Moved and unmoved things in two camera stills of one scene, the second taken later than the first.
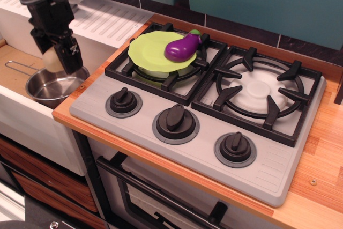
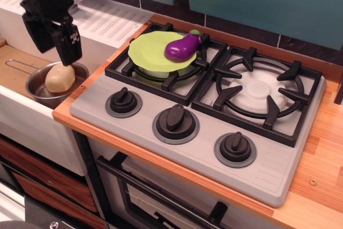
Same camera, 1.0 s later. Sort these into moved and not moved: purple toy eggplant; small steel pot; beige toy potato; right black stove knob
Moved: beige toy potato
Not moved: purple toy eggplant; small steel pot; right black stove knob
